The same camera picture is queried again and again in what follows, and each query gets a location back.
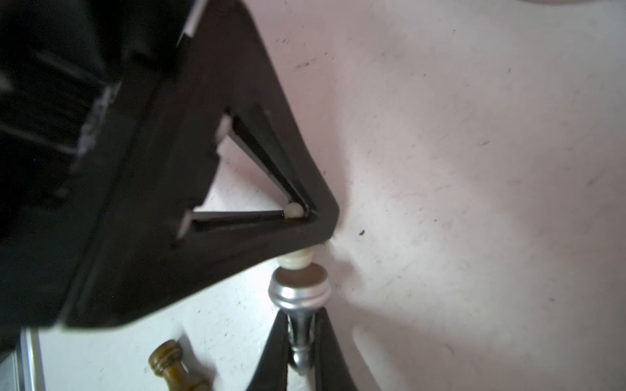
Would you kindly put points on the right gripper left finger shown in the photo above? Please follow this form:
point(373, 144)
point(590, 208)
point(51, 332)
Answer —
point(271, 373)

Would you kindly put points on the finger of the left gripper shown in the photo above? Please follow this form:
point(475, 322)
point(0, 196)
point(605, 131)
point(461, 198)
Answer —
point(263, 122)
point(136, 274)

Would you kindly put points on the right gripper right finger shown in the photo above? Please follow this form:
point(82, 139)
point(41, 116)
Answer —
point(331, 370)

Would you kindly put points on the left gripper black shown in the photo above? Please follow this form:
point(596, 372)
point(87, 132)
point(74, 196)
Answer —
point(109, 122)

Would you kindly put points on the silver chess piece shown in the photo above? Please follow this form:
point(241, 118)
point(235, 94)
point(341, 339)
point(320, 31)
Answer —
point(300, 294)

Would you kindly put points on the small white bishop piece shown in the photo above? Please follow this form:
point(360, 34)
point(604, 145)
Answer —
point(302, 258)

